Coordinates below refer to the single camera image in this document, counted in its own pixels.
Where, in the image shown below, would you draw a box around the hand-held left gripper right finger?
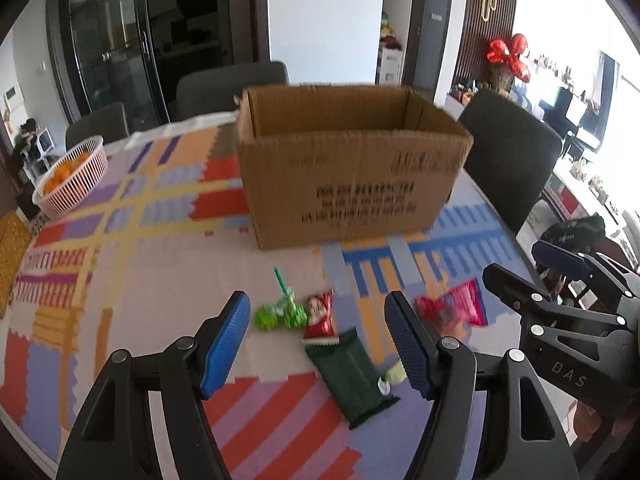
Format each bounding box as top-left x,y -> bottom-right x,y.
384,290 -> 583,480

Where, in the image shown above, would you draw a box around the pale green candy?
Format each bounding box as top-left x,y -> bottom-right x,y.
377,365 -> 407,396

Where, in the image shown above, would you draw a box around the red clear snack packet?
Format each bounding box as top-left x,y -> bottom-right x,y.
415,280 -> 487,337

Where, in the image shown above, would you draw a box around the black plush toy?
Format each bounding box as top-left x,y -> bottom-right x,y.
14,118 -> 41,161

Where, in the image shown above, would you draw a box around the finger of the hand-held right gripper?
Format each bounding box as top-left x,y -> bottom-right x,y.
482,262 -> 626,342
532,241 -> 640,302

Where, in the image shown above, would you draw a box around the red foil balloons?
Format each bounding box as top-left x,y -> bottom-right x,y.
487,33 -> 532,82

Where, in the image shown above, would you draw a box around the dark glass sliding door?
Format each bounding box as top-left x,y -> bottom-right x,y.
47,0 -> 261,126

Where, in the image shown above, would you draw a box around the white plastic basket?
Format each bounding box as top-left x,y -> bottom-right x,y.
32,135 -> 110,220

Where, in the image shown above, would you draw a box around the dark bag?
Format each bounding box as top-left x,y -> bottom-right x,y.
541,214 -> 606,261

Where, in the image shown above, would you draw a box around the black piano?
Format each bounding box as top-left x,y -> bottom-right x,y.
540,87 -> 601,156

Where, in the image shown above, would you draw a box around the small red snack packet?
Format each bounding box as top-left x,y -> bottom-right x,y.
302,290 -> 336,339

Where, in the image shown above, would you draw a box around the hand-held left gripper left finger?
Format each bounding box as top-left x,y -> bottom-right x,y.
55,290 -> 251,480

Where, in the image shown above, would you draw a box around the large dark grey chair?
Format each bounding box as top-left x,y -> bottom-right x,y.
457,90 -> 563,233

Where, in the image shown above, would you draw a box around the grey interior door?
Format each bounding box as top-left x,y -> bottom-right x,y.
402,0 -> 456,103

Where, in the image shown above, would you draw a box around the green lollipop candy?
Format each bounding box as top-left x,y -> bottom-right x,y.
254,267 -> 308,332

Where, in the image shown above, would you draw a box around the brown cardboard box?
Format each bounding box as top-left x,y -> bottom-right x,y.
235,84 -> 475,251

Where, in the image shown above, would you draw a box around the pile of oranges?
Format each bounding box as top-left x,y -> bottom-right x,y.
42,149 -> 96,196

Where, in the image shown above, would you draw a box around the white toy storage shelf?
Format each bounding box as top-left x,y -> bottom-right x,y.
377,25 -> 405,86

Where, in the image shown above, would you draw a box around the small white shelf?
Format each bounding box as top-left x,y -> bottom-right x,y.
22,127 -> 56,183

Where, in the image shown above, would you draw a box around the dark green snack packet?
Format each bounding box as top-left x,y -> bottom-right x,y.
305,327 -> 400,430

